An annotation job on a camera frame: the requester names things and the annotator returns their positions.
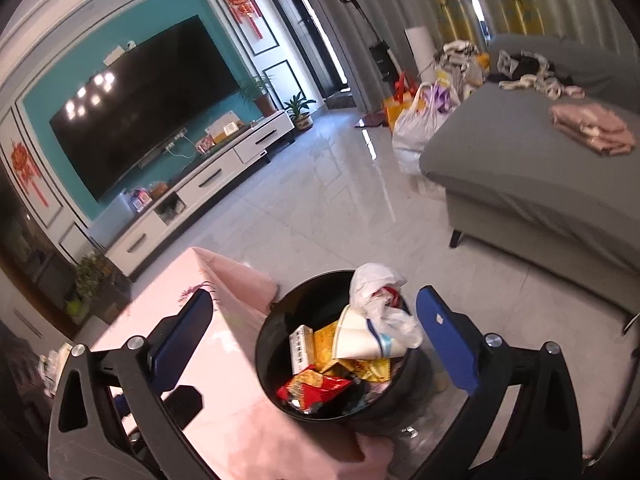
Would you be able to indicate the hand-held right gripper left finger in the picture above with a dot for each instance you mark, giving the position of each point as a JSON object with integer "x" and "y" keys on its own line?
{"x": 182, "y": 335}

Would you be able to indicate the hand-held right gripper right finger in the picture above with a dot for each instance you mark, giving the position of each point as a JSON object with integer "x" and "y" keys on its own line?
{"x": 445, "y": 340}

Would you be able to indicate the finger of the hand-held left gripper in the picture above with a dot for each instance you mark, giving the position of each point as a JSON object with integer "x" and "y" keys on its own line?
{"x": 122, "y": 406}
{"x": 184, "y": 406}

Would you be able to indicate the white blue striped paper cup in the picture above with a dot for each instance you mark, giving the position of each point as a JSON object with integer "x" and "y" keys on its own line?
{"x": 360, "y": 340}

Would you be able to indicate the black trash bin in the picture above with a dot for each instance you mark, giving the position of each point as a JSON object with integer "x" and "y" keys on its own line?
{"x": 275, "y": 360}

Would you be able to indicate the small white box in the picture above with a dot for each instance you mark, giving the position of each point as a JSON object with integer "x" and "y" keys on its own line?
{"x": 301, "y": 350}

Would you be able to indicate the yellow snack bag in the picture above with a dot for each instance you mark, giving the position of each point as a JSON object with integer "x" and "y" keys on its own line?
{"x": 325, "y": 340}

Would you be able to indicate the red snack bag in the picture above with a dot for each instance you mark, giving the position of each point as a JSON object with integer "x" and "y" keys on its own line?
{"x": 312, "y": 390}

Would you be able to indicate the pink printed tablecloth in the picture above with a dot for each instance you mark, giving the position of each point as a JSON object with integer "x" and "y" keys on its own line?
{"x": 235, "y": 410}

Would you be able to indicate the bushy potted plant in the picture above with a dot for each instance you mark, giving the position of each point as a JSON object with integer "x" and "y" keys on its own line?
{"x": 92, "y": 285}

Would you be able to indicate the translucent storage bin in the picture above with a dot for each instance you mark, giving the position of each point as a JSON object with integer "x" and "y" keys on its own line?
{"x": 111, "y": 217}

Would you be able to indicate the white television cabinet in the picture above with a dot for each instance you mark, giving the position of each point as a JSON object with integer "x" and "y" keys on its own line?
{"x": 210, "y": 180}

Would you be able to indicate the grey sofa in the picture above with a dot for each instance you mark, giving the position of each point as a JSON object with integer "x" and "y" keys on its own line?
{"x": 525, "y": 185}

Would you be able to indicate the red packets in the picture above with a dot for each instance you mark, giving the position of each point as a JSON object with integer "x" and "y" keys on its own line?
{"x": 205, "y": 144}

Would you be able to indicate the white yellow box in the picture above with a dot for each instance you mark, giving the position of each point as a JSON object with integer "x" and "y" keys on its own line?
{"x": 225, "y": 127}

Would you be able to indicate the white plastic sack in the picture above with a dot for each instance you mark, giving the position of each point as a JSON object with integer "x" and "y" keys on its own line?
{"x": 420, "y": 125}

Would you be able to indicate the red knot ornament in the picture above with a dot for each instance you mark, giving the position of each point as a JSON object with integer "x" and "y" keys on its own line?
{"x": 27, "y": 165}
{"x": 242, "y": 5}

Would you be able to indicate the black television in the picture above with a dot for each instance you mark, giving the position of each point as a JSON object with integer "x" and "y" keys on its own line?
{"x": 145, "y": 105}

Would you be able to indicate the orange yellow bag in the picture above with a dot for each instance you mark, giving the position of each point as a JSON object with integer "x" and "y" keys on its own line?
{"x": 400, "y": 105}

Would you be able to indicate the small potted plant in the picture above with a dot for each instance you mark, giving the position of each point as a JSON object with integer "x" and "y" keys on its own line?
{"x": 300, "y": 112}

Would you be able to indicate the tall potted plant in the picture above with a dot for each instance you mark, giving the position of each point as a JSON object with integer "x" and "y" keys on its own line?
{"x": 260, "y": 95}

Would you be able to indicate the pink folded clothes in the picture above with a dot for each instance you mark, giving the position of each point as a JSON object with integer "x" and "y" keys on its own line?
{"x": 592, "y": 127}

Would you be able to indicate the dark doormat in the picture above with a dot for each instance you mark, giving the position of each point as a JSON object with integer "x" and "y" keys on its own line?
{"x": 340, "y": 99}

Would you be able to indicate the pile of mixed clothes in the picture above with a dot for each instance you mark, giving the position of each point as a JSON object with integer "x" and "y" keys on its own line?
{"x": 462, "y": 62}

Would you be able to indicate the black and white clothes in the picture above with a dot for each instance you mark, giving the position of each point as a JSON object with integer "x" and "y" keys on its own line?
{"x": 530, "y": 72}

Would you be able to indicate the black floor appliance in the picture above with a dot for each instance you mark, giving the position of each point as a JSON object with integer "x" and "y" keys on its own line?
{"x": 382, "y": 60}

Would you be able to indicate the white cylinder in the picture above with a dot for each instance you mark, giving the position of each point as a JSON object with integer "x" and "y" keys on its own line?
{"x": 419, "y": 50}

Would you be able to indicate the grey curtain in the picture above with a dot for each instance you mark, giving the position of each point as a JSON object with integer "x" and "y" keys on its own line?
{"x": 350, "y": 35}

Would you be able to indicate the yellow patterned curtain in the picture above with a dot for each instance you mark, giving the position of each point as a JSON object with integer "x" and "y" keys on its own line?
{"x": 500, "y": 0}

